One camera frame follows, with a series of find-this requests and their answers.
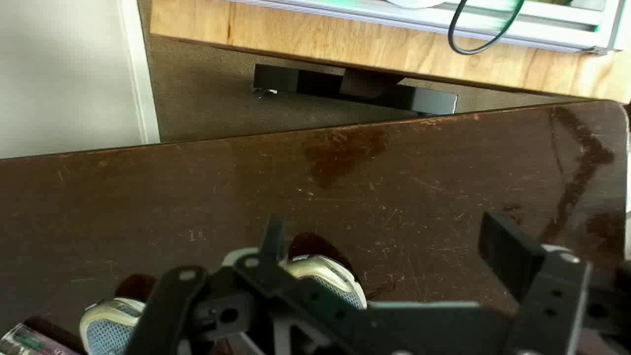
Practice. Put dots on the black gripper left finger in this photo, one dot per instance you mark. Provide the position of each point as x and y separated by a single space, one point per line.
169 303

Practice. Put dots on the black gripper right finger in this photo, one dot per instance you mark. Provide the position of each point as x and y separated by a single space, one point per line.
558 303

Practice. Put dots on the silver white sneaker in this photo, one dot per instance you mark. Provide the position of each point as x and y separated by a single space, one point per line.
108 326

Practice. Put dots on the light wooden desk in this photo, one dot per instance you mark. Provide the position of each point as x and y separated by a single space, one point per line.
327 40

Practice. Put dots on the aluminium extrusion rail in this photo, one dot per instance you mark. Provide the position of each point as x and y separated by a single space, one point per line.
406 13

